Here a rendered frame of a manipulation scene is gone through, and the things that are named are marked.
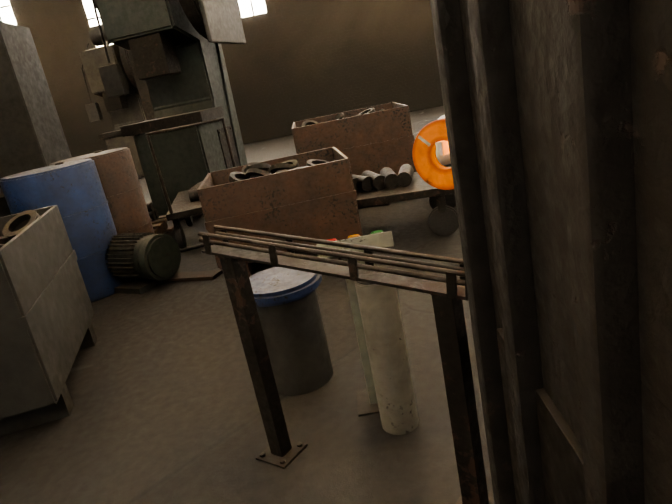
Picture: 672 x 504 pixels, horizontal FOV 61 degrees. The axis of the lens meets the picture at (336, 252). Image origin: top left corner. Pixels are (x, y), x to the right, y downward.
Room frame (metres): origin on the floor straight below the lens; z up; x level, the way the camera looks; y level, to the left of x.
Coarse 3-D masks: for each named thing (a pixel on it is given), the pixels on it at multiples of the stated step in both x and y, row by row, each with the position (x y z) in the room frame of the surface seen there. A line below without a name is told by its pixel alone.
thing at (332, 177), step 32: (288, 160) 3.88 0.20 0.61; (320, 160) 3.97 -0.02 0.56; (224, 192) 3.34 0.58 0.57; (256, 192) 3.35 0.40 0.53; (288, 192) 3.36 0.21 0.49; (320, 192) 3.37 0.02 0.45; (352, 192) 3.38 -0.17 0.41; (224, 224) 3.33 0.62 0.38; (256, 224) 3.35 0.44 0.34; (288, 224) 3.36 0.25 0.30; (320, 224) 3.37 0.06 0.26; (352, 224) 3.38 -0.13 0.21
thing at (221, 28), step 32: (96, 0) 5.94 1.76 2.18; (128, 0) 5.84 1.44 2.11; (160, 0) 5.77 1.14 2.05; (192, 0) 5.71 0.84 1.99; (224, 0) 6.28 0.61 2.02; (128, 32) 5.87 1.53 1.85; (160, 32) 5.86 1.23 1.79; (192, 32) 6.16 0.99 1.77; (224, 32) 6.07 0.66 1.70; (160, 64) 5.87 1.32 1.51; (192, 64) 6.30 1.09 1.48; (224, 64) 6.83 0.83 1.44; (160, 96) 6.40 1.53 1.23; (192, 96) 6.32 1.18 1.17; (224, 96) 6.60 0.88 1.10; (128, 128) 5.84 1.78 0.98; (160, 128) 5.76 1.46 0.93; (192, 128) 5.72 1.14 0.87; (160, 160) 5.82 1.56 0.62; (192, 160) 5.74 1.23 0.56; (224, 160) 6.16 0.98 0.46; (160, 192) 5.84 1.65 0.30
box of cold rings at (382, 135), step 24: (312, 120) 5.66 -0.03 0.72; (336, 120) 4.92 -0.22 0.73; (360, 120) 4.92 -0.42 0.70; (384, 120) 4.92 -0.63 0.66; (408, 120) 4.92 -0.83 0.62; (312, 144) 4.92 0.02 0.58; (336, 144) 4.92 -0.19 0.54; (360, 144) 4.92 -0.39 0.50; (384, 144) 4.92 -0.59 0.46; (408, 144) 4.92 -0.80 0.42; (360, 168) 4.92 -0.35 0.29
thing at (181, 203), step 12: (216, 120) 4.35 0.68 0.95; (156, 132) 4.29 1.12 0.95; (228, 144) 4.38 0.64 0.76; (156, 168) 4.32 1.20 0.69; (180, 192) 5.39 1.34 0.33; (192, 192) 4.70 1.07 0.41; (168, 204) 4.36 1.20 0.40; (180, 204) 4.71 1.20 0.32; (192, 204) 4.60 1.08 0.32; (168, 216) 4.37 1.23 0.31; (180, 216) 4.38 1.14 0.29; (180, 228) 4.46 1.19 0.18; (180, 240) 4.40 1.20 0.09
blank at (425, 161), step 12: (444, 120) 1.22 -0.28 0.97; (420, 132) 1.26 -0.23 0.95; (432, 132) 1.24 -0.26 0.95; (444, 132) 1.22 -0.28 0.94; (420, 144) 1.26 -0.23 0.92; (432, 144) 1.24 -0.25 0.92; (420, 156) 1.26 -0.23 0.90; (432, 156) 1.25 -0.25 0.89; (420, 168) 1.26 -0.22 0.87; (432, 168) 1.24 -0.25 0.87; (444, 168) 1.24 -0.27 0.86; (432, 180) 1.24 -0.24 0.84; (444, 180) 1.23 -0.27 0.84
